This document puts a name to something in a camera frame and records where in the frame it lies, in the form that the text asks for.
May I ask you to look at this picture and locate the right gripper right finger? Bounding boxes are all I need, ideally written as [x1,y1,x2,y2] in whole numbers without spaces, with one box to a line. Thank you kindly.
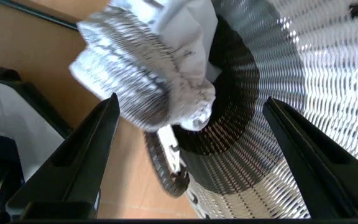
[262,96,358,218]

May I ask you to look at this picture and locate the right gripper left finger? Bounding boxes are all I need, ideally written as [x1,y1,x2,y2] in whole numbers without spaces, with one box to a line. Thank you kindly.
[5,92,121,220]

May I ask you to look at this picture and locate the pale grey garment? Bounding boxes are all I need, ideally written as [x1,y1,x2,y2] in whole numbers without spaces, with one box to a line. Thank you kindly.
[68,0,223,133]

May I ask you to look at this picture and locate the white laundry basket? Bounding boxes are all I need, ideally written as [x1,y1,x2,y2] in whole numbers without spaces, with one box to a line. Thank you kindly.
[144,0,358,220]

